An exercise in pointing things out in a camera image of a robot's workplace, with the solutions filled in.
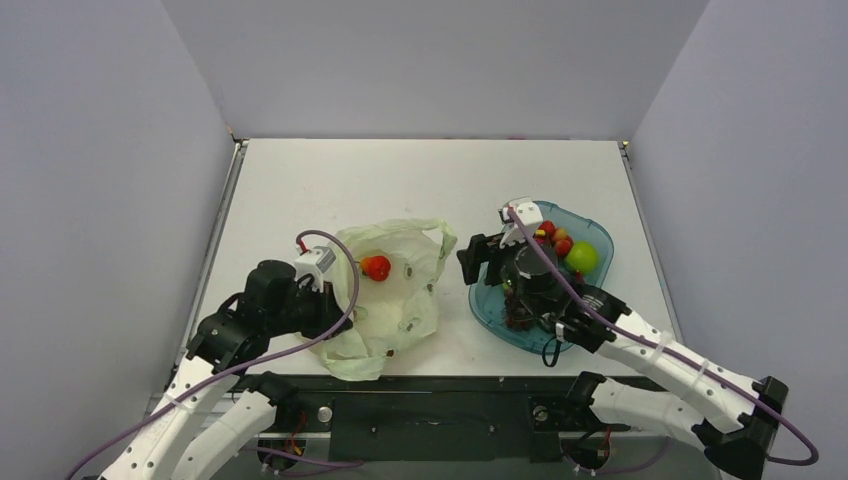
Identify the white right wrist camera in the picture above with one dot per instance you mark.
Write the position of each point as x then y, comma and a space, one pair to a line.
519, 215

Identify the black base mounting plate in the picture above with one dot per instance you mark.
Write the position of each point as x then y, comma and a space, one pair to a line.
420, 418

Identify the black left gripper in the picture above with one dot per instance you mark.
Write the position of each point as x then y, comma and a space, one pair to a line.
331, 320

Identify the red fake bell pepper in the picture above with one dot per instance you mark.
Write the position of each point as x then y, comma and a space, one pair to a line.
376, 267

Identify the dark purple fake grapes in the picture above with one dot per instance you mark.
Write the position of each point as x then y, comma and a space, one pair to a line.
517, 316

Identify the light green plastic bag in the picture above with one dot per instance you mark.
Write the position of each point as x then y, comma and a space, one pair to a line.
392, 315

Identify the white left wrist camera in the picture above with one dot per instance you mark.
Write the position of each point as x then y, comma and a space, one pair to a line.
312, 267

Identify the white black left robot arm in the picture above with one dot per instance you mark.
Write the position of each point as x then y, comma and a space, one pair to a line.
224, 346

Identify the aluminium frame rail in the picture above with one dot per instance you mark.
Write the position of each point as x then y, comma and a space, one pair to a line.
195, 438

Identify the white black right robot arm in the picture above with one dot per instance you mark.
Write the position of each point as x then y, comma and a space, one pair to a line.
727, 416

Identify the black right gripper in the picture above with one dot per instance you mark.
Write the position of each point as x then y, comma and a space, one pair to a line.
490, 258

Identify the green fake apple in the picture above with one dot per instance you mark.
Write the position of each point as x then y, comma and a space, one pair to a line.
582, 258

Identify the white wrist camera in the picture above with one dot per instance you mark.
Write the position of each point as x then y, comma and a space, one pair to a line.
519, 215
312, 267

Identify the red fake strawberry bunch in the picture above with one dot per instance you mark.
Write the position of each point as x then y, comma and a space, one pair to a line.
558, 238

